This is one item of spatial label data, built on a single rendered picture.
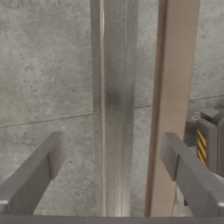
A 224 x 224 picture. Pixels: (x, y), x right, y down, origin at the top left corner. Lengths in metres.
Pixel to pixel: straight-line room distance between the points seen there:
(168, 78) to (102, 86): 0.14
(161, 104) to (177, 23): 0.15
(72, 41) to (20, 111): 0.35
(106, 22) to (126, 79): 0.08
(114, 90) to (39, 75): 0.48
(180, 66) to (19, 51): 0.56
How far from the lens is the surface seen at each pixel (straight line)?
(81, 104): 0.64
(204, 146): 0.39
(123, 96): 0.23
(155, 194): 0.43
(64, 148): 0.16
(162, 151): 0.16
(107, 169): 0.27
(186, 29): 0.34
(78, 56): 0.62
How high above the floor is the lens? 0.61
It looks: 75 degrees down
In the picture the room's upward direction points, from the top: 177 degrees counter-clockwise
